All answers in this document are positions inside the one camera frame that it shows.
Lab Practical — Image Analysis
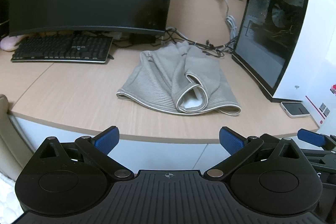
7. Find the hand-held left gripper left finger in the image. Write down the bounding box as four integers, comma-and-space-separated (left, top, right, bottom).
39, 126, 134, 181

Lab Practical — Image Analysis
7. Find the white cable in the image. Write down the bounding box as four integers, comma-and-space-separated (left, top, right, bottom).
220, 0, 238, 43

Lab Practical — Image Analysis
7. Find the beige chair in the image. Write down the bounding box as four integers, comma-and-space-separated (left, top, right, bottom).
0, 94, 35, 175

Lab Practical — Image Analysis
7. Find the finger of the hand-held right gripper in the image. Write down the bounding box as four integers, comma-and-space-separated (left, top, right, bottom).
298, 129, 336, 154

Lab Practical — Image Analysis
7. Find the grey striped knit garment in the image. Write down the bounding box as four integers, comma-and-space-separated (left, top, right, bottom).
116, 42, 241, 117

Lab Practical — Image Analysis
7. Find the bundle of black cables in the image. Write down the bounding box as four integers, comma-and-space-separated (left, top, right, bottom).
162, 27, 237, 58

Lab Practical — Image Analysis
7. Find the black keyboard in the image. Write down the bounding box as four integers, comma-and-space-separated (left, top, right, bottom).
10, 34, 114, 64

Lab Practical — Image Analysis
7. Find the pink plush toy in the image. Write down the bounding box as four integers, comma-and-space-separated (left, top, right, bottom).
0, 35, 27, 51

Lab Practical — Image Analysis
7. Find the small white flat device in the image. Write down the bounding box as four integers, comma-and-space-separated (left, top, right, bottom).
280, 101, 311, 119

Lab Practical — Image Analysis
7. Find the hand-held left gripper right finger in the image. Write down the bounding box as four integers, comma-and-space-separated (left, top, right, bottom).
204, 127, 303, 182

